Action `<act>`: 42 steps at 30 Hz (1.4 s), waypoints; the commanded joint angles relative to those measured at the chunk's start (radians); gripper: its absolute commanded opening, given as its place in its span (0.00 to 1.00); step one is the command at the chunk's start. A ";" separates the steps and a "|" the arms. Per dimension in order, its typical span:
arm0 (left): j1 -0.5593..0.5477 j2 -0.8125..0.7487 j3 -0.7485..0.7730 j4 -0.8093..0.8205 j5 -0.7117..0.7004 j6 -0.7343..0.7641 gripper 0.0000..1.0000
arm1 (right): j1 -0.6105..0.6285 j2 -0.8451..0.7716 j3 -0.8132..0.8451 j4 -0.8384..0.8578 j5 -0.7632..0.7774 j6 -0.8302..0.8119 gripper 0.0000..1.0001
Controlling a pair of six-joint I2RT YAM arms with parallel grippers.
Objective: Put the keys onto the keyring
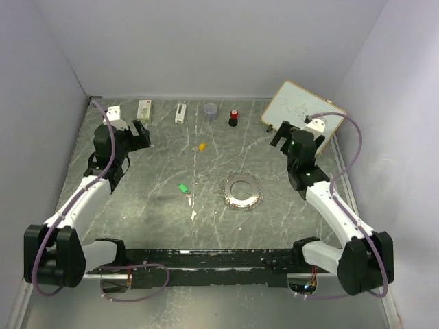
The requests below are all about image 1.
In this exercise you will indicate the metal disc with keyrings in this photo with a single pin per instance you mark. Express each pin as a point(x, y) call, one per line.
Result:
point(241, 191)

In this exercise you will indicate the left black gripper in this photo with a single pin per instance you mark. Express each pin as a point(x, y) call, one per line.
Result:
point(136, 140)

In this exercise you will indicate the red black stamp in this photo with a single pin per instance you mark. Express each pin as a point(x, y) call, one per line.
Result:
point(233, 120)

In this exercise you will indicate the white stapler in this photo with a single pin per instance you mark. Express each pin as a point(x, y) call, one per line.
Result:
point(180, 113)

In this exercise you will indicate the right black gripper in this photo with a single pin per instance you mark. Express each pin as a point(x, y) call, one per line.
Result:
point(280, 133)

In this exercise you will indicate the key with yellow tag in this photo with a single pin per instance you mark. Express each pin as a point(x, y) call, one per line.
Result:
point(199, 147)

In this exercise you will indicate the aluminium frame rail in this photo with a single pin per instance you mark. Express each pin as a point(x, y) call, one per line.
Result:
point(343, 171)

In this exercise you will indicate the small whiteboard yellow frame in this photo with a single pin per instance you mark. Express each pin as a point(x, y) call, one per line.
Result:
point(293, 103)

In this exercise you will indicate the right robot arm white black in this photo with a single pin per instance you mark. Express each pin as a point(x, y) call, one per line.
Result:
point(364, 261)

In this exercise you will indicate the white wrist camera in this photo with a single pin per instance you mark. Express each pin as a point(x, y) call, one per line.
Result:
point(314, 125)
point(113, 113)

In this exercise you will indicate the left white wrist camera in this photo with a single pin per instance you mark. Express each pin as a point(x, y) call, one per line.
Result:
point(113, 113)

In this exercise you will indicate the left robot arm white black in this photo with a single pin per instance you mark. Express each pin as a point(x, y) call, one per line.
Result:
point(53, 251)

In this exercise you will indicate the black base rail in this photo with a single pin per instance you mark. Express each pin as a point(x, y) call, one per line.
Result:
point(276, 268)

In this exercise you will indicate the clear jar of paperclips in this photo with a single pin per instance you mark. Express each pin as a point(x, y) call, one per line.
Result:
point(210, 111)

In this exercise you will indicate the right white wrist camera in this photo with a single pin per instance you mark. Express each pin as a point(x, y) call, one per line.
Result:
point(314, 125)

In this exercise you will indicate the key with green tag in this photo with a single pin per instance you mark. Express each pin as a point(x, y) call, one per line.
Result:
point(185, 190)

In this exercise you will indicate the green white staples box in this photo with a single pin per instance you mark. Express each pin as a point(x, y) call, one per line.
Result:
point(144, 110)

